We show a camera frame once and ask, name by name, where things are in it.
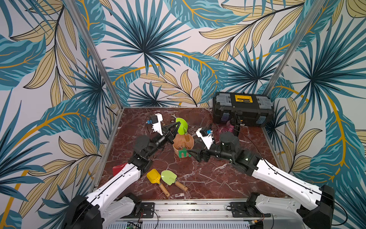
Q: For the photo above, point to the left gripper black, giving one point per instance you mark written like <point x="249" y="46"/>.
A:
<point x="169" y="135"/>

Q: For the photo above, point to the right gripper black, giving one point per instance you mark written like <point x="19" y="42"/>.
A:
<point x="204" y="154"/>

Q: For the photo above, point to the bright green toy trowel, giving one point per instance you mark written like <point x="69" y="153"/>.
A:
<point x="182" y="130"/>

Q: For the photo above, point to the terracotta plastic flower pot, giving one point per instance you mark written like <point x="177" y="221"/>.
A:
<point x="178" y="144"/>

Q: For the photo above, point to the green toy rake wooden handle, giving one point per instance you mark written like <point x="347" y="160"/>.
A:
<point x="183" y="153"/>

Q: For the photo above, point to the light green toy spade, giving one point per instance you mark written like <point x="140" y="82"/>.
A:
<point x="170" y="178"/>

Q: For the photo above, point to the pink spray bottle black nozzle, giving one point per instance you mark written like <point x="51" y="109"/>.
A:
<point x="232" y="121"/>

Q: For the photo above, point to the yellow toy shovel wooden handle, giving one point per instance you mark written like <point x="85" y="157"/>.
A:
<point x="154" y="178"/>

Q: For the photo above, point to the red toy shovel wooden handle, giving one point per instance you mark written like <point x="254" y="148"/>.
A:
<point x="117" y="169"/>

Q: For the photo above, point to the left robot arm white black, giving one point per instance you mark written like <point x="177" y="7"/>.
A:
<point x="100" y="209"/>

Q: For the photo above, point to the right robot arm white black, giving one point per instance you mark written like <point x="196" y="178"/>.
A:
<point x="315" y="204"/>

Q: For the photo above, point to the black yellow plastic toolbox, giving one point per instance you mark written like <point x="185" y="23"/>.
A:
<point x="252" y="110"/>

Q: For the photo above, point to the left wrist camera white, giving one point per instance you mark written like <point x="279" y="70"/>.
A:
<point x="155" y="122"/>

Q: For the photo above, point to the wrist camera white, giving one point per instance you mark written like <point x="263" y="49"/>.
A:
<point x="155" y="122"/>
<point x="206" y="135"/>

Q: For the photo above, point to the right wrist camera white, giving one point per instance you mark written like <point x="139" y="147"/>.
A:
<point x="206" y="135"/>

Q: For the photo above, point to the aluminium front rail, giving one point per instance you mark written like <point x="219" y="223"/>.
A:
<point x="206" y="209"/>

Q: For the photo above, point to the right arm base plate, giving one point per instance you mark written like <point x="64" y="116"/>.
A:
<point x="245" y="210"/>

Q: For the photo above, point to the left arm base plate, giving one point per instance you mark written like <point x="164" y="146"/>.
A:
<point x="144" y="210"/>

